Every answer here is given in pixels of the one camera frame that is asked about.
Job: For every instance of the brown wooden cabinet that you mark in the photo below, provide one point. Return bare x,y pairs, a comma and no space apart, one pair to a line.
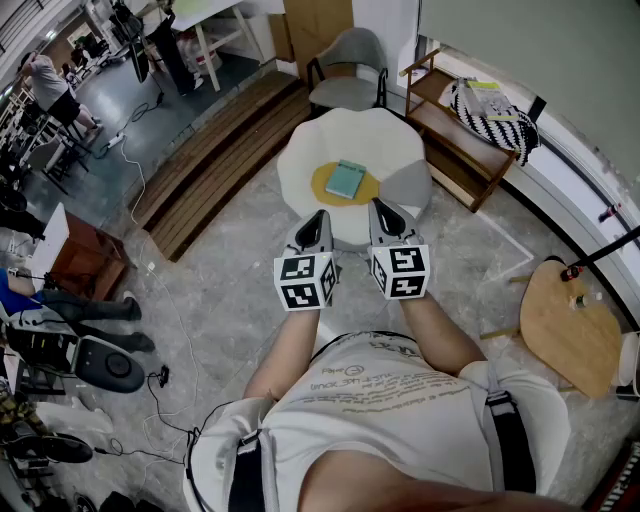
85,260

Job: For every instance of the green bottle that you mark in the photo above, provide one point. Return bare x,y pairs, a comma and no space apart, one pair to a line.
582,301

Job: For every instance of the white bin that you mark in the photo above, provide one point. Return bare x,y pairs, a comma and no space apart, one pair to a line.
629,365

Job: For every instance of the grey armchair with black frame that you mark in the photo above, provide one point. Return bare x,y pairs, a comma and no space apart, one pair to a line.
345,90

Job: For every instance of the person's left forearm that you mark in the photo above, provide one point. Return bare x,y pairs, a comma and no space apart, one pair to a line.
285,350

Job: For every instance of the person's right forearm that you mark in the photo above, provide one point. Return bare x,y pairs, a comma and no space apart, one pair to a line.
435,335

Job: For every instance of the white flower-shaped table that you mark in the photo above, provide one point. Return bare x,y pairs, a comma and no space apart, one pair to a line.
350,140

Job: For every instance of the yellow round cushion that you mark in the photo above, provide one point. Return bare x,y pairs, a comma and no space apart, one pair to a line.
320,187

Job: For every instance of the dark bottle with red label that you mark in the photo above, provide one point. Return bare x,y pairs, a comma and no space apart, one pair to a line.
609,213

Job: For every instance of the black floor stand with pole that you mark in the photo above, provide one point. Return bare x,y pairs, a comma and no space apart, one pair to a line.
607,250

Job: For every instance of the wooden shelf rack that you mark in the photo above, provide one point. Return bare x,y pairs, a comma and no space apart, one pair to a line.
450,150

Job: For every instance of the white power strip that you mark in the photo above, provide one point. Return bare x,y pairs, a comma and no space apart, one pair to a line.
115,140

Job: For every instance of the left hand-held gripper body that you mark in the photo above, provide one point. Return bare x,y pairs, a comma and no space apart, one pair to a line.
305,277

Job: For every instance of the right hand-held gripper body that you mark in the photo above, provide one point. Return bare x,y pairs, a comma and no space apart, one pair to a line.
405,272

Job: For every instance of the dark bottle with red cap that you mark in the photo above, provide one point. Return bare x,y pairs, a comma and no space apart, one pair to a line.
571,273

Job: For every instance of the red and black patterned mat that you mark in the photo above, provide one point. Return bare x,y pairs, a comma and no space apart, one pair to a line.
620,480

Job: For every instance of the person's bare neck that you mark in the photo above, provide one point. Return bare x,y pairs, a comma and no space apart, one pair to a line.
400,485

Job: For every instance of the yellow-green edged magazine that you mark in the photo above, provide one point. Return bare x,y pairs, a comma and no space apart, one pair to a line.
492,100

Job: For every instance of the grey and black round device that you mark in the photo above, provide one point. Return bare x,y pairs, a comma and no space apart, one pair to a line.
112,367

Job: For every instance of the teal booklet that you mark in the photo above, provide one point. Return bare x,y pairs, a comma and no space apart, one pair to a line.
345,180

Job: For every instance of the wooden slatted steps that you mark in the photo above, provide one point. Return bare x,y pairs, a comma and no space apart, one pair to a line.
215,165

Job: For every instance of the black white patterned bag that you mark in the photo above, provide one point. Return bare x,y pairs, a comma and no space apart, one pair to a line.
500,130

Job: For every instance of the person's white printed T-shirt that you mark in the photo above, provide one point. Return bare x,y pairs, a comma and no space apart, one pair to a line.
380,415

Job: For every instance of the round wooden side table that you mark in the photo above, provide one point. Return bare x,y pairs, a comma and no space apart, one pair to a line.
565,335

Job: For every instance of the white table with wooden legs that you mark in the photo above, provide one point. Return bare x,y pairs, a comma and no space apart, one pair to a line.
210,15

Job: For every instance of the large brown cardboard box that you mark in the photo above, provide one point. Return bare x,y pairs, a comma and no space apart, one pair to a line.
315,35

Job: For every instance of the small brown cardboard box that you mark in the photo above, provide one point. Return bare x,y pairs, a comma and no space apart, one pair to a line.
280,37

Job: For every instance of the black power adapter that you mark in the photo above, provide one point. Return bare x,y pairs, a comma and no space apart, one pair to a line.
163,375

